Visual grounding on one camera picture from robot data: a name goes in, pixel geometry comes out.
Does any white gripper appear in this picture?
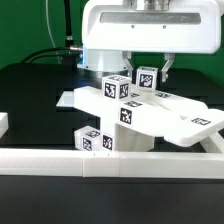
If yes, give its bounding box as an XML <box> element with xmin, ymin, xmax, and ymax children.
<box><xmin>82</xmin><ymin>0</ymin><xmax>222</xmax><ymax>83</ymax></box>

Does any white chair back frame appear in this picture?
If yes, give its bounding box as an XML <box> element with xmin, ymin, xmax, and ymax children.
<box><xmin>74</xmin><ymin>86</ymin><xmax>224</xmax><ymax>147</ymax></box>

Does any white chair seat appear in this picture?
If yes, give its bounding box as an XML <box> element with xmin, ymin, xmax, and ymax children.
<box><xmin>99</xmin><ymin>121</ymin><xmax>156</xmax><ymax>153</ymax></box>

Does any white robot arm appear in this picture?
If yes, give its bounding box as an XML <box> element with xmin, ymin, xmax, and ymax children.
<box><xmin>82</xmin><ymin>0</ymin><xmax>224</xmax><ymax>79</ymax></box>

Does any white marker sheet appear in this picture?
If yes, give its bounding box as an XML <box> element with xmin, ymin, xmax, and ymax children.
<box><xmin>56</xmin><ymin>91</ymin><xmax>74</xmax><ymax>108</ymax></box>

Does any white U-shaped fence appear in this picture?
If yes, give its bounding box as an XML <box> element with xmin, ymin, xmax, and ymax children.
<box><xmin>0</xmin><ymin>134</ymin><xmax>224</xmax><ymax>179</ymax></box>

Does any white part at left edge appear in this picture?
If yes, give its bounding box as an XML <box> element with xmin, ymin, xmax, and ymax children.
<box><xmin>0</xmin><ymin>112</ymin><xmax>8</xmax><ymax>138</ymax></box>

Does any black cable bundle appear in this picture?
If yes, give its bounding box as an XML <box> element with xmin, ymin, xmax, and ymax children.
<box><xmin>20</xmin><ymin>0</ymin><xmax>84</xmax><ymax>65</ymax></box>

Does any thin white cable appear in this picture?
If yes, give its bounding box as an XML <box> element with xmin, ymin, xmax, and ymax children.
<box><xmin>45</xmin><ymin>0</ymin><xmax>63</xmax><ymax>64</ymax></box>

